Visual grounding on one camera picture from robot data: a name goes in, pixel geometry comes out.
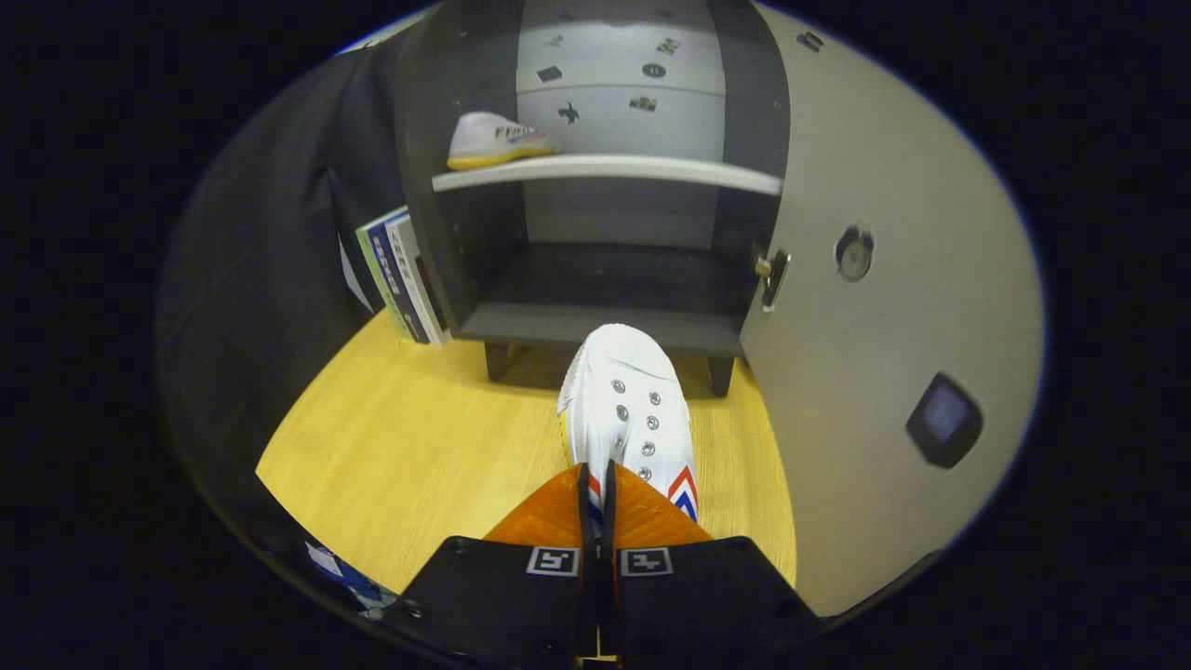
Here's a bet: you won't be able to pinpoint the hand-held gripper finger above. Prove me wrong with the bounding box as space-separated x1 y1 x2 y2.
386 462 596 670
600 459 824 670

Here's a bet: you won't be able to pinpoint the white shoe with striped side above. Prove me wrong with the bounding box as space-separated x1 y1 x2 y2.
556 323 699 522

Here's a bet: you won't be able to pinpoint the grey shoe cabinet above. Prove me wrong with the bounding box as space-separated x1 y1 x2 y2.
395 0 792 399

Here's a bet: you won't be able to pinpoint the grey shoe cabinet door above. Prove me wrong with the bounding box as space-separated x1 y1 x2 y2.
740 0 1045 620

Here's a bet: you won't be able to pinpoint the white shoe with yellow sole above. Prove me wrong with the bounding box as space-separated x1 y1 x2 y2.
447 112 557 171

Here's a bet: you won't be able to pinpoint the metal door hinge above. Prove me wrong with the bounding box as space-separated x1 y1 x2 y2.
754 248 792 313

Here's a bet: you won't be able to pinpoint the blue white printed papers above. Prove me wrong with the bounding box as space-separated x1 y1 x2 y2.
305 543 396 620

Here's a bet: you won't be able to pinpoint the white-spined book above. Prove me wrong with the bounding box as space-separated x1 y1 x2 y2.
391 207 454 345

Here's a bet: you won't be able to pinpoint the blue-spined book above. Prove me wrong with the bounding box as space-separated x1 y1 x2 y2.
368 212 434 345

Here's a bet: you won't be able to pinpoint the white paper sheet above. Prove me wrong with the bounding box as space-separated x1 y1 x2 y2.
337 237 373 313

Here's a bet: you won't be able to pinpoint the black backdrop cloth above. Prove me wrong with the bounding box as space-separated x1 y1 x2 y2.
154 42 410 559

